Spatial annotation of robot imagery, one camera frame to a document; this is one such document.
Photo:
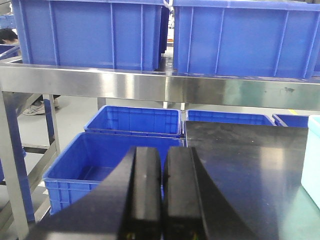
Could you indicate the blue floor bin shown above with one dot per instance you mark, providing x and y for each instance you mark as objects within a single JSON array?
[
  {"x": 91, "y": 157},
  {"x": 289, "y": 120},
  {"x": 228, "y": 117},
  {"x": 137, "y": 121}
]

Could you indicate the blue floor bin far middle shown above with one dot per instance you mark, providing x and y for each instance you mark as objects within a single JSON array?
[{"x": 228, "y": 117}]

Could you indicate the blue floor bin far left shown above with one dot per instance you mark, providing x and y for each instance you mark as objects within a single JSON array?
[{"x": 137, "y": 121}]

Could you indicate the blue floor bin far right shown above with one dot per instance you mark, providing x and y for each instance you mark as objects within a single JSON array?
[{"x": 289, "y": 120}]

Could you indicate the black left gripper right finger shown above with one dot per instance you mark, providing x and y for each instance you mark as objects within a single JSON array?
[{"x": 193, "y": 206}]

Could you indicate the stainless steel shelf frame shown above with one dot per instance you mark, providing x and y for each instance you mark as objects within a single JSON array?
[{"x": 21, "y": 83}]

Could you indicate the person in background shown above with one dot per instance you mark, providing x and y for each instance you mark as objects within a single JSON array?
[{"x": 9, "y": 38}]

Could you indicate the black table mat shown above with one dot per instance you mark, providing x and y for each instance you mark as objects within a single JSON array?
[{"x": 250, "y": 180}]

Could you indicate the blue bin upper shelf right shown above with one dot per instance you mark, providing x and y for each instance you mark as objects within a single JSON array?
[{"x": 262, "y": 38}]

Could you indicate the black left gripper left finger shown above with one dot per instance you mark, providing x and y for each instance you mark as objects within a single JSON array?
[{"x": 126, "y": 205}]

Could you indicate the blue floor bin near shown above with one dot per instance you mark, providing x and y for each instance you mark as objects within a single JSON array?
[{"x": 91, "y": 157}]

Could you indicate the light blue plastic tray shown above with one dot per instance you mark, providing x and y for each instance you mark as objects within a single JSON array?
[{"x": 310, "y": 179}]

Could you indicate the blue bin upper shelf left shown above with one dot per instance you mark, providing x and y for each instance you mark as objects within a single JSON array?
[{"x": 113, "y": 34}]

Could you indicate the blue bin shelf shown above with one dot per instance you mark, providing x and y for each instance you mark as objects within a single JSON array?
[
  {"x": 113, "y": 34},
  {"x": 262, "y": 38}
]

